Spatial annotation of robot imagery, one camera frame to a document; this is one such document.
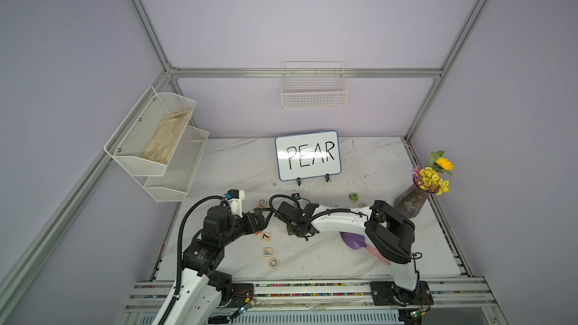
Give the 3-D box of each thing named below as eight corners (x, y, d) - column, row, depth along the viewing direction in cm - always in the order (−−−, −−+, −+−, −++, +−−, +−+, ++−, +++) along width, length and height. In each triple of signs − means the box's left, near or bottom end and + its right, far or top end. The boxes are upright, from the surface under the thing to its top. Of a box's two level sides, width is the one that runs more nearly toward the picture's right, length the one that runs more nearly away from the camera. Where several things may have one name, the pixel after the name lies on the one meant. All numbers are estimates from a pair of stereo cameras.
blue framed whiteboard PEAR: (279, 183, 104) (277, 162, 92) (276, 157, 114) (274, 136, 103) (340, 176, 107) (345, 155, 95) (332, 151, 117) (336, 130, 105)
